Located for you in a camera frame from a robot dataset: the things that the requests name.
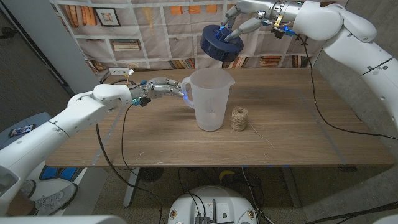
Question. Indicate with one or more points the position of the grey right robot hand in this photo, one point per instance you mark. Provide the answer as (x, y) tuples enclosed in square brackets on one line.
[(255, 7)]

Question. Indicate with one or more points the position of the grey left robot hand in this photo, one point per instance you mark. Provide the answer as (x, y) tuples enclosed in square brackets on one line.
[(160, 86)]

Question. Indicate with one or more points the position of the translucent plastic pitcher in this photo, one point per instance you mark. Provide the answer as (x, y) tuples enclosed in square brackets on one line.
[(211, 105)]

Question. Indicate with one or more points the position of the dark blue pitcher lid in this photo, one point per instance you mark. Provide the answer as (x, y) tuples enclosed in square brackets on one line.
[(217, 49)]

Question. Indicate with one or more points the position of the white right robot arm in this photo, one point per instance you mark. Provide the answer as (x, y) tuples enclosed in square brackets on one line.
[(351, 40)]

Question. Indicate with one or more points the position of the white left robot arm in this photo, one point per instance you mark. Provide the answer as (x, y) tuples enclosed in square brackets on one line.
[(81, 113)]

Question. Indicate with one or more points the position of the white power strip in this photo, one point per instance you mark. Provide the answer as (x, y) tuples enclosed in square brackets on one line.
[(116, 71)]

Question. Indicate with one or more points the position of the printed bookshelf backdrop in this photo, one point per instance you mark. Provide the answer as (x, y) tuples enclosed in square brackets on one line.
[(171, 37)]

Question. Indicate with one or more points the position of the brown twine spool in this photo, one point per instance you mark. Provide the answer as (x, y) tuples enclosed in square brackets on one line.
[(239, 119)]

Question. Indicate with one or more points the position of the black round fan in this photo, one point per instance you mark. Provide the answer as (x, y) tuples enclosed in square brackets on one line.
[(151, 174)]

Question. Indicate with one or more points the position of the white table leg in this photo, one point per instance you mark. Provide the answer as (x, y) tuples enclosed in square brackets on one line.
[(132, 186)]

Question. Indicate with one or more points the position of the yellow curved object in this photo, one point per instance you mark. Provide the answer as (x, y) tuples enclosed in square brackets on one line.
[(226, 174)]

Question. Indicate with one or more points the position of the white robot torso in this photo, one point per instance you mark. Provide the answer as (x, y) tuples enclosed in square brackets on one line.
[(214, 199)]

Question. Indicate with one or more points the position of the white board with blue patches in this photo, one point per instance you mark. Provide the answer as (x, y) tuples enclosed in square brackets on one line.
[(59, 172)]

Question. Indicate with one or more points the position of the black smartphone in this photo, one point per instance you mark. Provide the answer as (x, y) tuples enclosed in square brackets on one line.
[(22, 130)]

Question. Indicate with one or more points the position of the grey sneaker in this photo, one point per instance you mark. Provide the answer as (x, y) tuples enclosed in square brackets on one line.
[(28, 188), (53, 200)]

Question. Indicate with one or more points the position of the grey table leg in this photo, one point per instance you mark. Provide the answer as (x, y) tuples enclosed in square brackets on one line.
[(291, 186)]

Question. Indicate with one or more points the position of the person's bare leg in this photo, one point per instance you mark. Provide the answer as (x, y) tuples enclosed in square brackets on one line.
[(18, 205)]

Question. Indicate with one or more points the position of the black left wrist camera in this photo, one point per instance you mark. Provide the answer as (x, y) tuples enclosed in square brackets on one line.
[(144, 101)]

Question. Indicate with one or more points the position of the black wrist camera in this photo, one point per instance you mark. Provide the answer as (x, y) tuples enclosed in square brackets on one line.
[(144, 101), (280, 32)]

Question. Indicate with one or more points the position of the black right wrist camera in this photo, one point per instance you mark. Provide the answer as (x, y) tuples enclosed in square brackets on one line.
[(280, 32)]

